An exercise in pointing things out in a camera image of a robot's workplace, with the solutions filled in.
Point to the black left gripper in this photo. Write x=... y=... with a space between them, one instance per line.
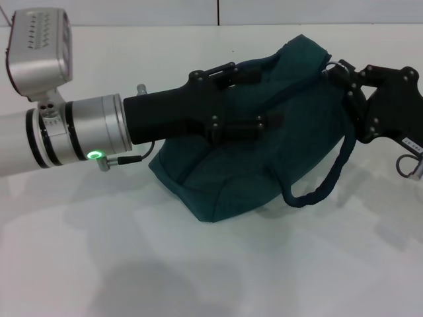
x=172 y=109

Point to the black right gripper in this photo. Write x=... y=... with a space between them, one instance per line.
x=393 y=102

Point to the dark teal fabric lunch bag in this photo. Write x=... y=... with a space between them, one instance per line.
x=264 y=158

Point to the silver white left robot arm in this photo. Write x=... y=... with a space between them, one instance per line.
x=66 y=128

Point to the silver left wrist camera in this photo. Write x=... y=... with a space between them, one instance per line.
x=39 y=53

